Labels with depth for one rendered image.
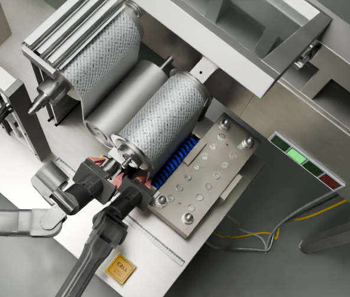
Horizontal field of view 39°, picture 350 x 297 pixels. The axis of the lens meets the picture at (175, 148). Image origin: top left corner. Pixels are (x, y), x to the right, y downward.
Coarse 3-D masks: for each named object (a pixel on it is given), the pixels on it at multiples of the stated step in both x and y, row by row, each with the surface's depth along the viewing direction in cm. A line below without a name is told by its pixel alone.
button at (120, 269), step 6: (120, 258) 156; (114, 264) 155; (120, 264) 155; (126, 264) 156; (132, 264) 156; (108, 270) 154; (114, 270) 155; (120, 270) 155; (126, 270) 155; (132, 270) 155; (114, 276) 154; (120, 276) 154; (126, 276) 154; (120, 282) 154
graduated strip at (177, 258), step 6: (60, 162) 165; (66, 168) 165; (72, 174) 165; (108, 204) 163; (126, 216) 163; (132, 222) 162; (138, 228) 162; (144, 228) 162; (144, 234) 161; (150, 234) 162; (150, 240) 161; (156, 240) 161; (162, 246) 161; (168, 252) 161; (174, 258) 160; (180, 258) 160; (180, 264) 160
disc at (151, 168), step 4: (112, 136) 132; (116, 136) 130; (120, 136) 128; (124, 140) 128; (128, 140) 126; (132, 144) 126; (136, 148) 126; (140, 152) 126; (144, 156) 127; (148, 160) 128; (148, 164) 130; (152, 164) 129; (148, 168) 133; (152, 168) 130
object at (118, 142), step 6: (186, 78) 135; (192, 84) 135; (198, 90) 135; (204, 96) 137; (204, 102) 140; (120, 144) 132; (126, 144) 128; (132, 150) 129; (138, 156) 129; (144, 162) 130; (144, 168) 134
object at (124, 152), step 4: (120, 148) 130; (124, 148) 130; (128, 148) 129; (120, 152) 131; (124, 152) 129; (128, 152) 129; (132, 152) 129; (120, 156) 135; (124, 156) 133; (128, 156) 129; (132, 156) 129; (136, 156) 129; (124, 160) 135; (132, 160) 130; (136, 160) 130; (140, 160) 131; (132, 164) 133; (136, 164) 130; (140, 164) 132; (136, 168) 133
